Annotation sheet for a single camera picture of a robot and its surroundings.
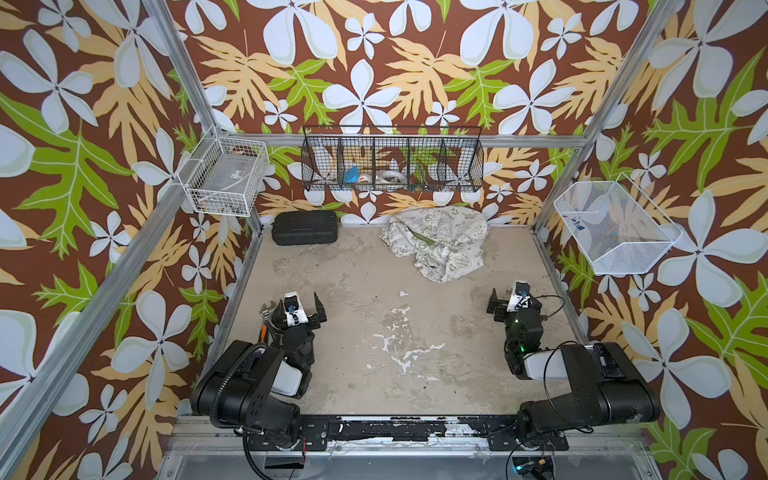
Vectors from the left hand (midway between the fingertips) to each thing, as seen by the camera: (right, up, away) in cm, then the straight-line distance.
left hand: (298, 295), depth 86 cm
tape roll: (+19, +36, +10) cm, 42 cm away
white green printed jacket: (+47, +17, +17) cm, 53 cm away
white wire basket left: (-22, +35, 0) cm, 42 cm away
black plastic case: (-5, +22, +26) cm, 35 cm away
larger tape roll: (+28, +38, +13) cm, 49 cm away
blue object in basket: (+15, +37, +8) cm, 41 cm away
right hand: (+64, +1, +4) cm, 64 cm away
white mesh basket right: (+91, +20, -2) cm, 93 cm away
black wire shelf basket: (+28, +44, +13) cm, 54 cm away
